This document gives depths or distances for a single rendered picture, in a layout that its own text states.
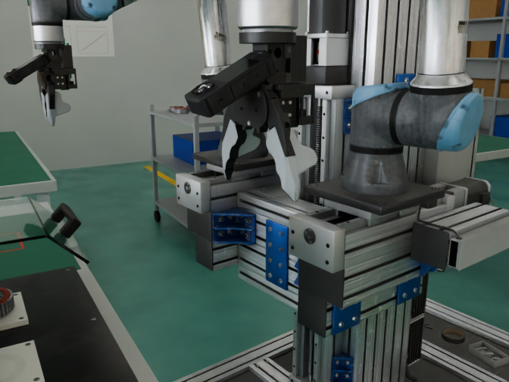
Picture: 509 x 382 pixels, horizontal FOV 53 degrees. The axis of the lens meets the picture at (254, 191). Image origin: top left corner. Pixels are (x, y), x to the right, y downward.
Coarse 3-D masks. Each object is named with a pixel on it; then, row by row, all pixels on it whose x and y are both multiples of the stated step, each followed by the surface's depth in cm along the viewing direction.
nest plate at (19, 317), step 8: (16, 296) 118; (16, 304) 114; (16, 312) 110; (24, 312) 110; (0, 320) 107; (8, 320) 107; (16, 320) 107; (24, 320) 107; (0, 328) 105; (8, 328) 106
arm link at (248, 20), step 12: (240, 0) 60; (252, 0) 59; (264, 0) 58; (276, 0) 58; (288, 0) 59; (240, 12) 60; (252, 12) 59; (264, 12) 59; (276, 12) 59; (288, 12) 59; (240, 24) 61; (252, 24) 59; (264, 24) 59; (276, 24) 59; (288, 24) 60
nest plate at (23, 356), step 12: (12, 348) 97; (24, 348) 97; (0, 360) 93; (12, 360) 93; (24, 360) 93; (36, 360) 93; (0, 372) 90; (12, 372) 90; (24, 372) 90; (36, 372) 90
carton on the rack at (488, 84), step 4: (476, 80) 681; (480, 80) 677; (484, 80) 672; (488, 80) 667; (492, 80) 662; (500, 80) 657; (504, 80) 662; (508, 80) 667; (476, 84) 682; (480, 84) 678; (484, 84) 673; (488, 84) 668; (492, 84) 663; (500, 84) 659; (484, 88) 674; (488, 88) 669; (492, 88) 663; (484, 92) 674; (488, 92) 670; (492, 92) 664; (488, 96) 671; (492, 96) 665
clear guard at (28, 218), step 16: (0, 208) 89; (16, 208) 89; (32, 208) 89; (0, 224) 80; (16, 224) 80; (32, 224) 80; (48, 224) 84; (0, 240) 73; (16, 240) 74; (64, 240) 81; (80, 256) 79
